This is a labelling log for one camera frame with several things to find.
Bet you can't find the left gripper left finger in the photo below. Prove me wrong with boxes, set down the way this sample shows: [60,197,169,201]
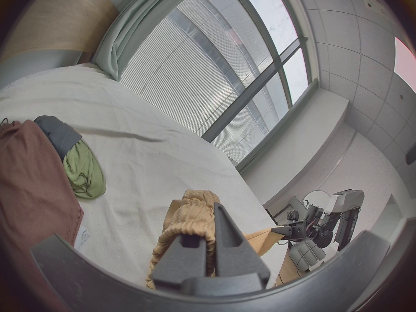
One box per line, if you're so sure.
[151,234,209,289]

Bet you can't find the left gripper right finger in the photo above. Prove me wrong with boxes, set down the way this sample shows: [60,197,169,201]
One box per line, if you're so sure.
[213,202,271,289]

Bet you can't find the tan shorts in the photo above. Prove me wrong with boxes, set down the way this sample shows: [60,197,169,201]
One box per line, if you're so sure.
[145,190,304,288]

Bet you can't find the bed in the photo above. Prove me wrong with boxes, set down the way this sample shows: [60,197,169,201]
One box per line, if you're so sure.
[0,0,277,289]

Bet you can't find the round white table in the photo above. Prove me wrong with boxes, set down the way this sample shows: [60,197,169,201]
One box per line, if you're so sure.
[307,190,329,208]

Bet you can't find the pale blue garment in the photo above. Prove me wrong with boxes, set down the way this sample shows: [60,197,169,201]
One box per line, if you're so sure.
[74,227,90,249]

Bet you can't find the green garment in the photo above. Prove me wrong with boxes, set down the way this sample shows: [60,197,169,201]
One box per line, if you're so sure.
[63,141,106,200]

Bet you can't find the brown shorts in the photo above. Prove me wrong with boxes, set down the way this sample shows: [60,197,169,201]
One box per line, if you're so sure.
[0,118,84,305]

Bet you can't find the black garment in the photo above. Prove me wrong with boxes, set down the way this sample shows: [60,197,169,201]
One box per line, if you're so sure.
[33,116,82,162]

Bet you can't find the window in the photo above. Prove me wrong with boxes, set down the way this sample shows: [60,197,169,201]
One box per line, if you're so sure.
[119,0,319,175]

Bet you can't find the blue-green curtain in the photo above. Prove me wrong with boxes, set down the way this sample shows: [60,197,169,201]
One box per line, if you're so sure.
[93,0,221,82]

